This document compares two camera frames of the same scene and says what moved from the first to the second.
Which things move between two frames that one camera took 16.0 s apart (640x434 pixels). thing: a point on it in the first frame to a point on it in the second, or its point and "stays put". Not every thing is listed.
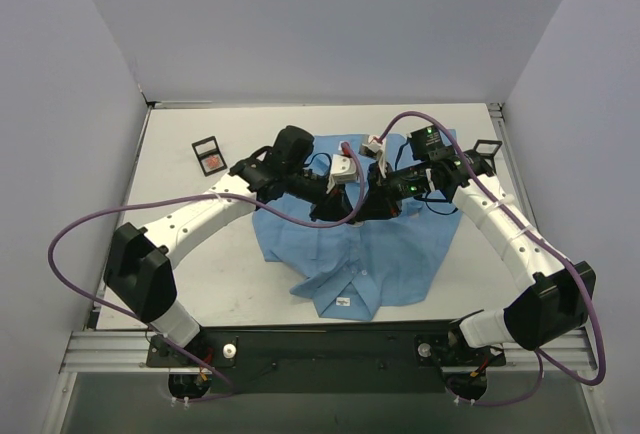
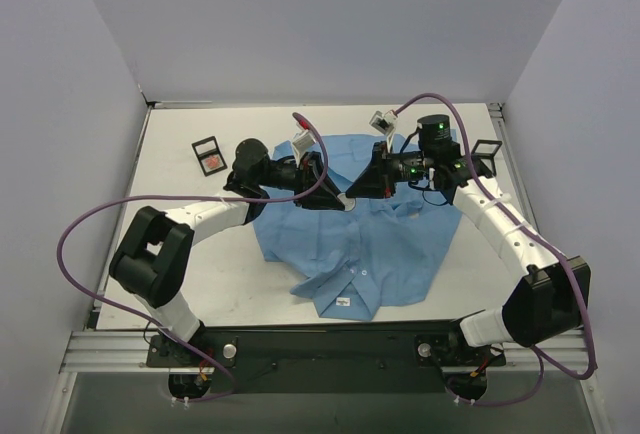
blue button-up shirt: [351, 268] stays put
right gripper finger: [378, 205] to [370, 185]
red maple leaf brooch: [213, 161] stays put
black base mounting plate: [328, 360] stays put
